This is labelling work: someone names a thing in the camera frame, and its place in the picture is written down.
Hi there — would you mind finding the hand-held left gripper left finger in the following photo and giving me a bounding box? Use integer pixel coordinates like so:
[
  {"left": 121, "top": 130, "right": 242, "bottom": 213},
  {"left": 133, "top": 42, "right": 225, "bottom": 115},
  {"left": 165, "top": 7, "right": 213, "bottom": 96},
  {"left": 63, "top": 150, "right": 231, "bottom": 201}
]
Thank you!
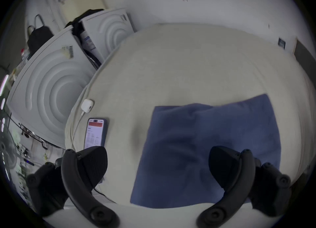
[{"left": 26, "top": 146, "right": 120, "bottom": 228}]

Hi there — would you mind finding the black cloth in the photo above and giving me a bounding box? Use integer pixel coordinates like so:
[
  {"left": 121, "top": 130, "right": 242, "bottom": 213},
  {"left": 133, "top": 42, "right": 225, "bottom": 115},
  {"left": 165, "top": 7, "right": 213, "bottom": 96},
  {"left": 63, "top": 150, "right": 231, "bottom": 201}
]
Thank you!
[{"left": 65, "top": 9, "right": 105, "bottom": 40}]

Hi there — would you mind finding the thin black cable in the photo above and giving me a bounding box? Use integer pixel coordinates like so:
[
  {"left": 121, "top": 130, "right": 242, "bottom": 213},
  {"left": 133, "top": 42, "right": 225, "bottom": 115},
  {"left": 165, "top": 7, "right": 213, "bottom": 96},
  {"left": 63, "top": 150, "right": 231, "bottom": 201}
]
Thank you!
[{"left": 93, "top": 182, "right": 116, "bottom": 203}]

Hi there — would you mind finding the bed with beige sheet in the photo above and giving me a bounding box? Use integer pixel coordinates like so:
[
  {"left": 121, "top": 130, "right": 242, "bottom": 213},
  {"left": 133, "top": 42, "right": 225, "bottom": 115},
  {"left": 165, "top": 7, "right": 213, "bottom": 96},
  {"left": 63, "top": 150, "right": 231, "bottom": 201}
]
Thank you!
[{"left": 65, "top": 24, "right": 312, "bottom": 209}]

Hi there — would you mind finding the folded dark blue garment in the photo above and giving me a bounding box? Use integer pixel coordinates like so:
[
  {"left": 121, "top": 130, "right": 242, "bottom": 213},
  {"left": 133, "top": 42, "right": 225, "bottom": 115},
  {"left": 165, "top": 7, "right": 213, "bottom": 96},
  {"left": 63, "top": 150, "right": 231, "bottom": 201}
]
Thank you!
[{"left": 130, "top": 94, "right": 282, "bottom": 209}]

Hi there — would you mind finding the white charging cable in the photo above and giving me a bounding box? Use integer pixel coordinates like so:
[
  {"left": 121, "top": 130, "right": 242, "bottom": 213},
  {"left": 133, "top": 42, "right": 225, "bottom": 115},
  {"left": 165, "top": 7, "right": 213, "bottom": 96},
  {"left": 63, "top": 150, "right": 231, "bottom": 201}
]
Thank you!
[{"left": 71, "top": 110, "right": 85, "bottom": 150}]

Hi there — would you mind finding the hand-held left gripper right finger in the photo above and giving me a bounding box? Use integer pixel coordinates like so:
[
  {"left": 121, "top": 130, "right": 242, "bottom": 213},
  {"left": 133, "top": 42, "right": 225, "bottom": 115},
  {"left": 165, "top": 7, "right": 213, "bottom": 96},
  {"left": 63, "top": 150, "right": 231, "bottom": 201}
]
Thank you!
[{"left": 197, "top": 146, "right": 292, "bottom": 227}]

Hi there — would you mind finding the white charger plug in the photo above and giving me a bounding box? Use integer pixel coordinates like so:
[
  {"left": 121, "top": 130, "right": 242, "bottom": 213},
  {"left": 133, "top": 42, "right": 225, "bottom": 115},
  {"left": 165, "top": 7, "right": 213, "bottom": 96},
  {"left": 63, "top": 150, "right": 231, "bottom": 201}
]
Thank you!
[{"left": 81, "top": 99, "right": 94, "bottom": 112}]

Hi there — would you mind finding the large white washing machine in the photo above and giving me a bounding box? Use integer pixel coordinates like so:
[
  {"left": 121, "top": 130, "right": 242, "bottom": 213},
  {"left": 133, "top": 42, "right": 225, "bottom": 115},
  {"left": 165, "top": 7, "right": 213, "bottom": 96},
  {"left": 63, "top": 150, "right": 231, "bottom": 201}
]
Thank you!
[{"left": 6, "top": 25, "right": 97, "bottom": 148}]

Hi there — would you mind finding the black bag with handles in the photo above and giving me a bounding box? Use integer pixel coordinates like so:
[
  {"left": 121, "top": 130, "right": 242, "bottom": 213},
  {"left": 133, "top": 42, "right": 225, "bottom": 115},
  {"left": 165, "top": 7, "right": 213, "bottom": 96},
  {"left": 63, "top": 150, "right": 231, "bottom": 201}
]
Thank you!
[{"left": 27, "top": 14, "right": 54, "bottom": 54}]

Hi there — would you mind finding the smartphone with lit screen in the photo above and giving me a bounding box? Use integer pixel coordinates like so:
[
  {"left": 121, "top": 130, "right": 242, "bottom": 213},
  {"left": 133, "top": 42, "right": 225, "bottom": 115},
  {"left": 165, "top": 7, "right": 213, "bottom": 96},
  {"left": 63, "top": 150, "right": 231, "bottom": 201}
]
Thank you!
[{"left": 84, "top": 118, "right": 108, "bottom": 150}]

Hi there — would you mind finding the cream cushion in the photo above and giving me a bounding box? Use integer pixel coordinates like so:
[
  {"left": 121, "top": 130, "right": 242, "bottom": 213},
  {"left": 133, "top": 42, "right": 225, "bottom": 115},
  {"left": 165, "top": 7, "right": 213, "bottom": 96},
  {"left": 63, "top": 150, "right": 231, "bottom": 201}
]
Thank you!
[{"left": 60, "top": 0, "right": 107, "bottom": 24}]

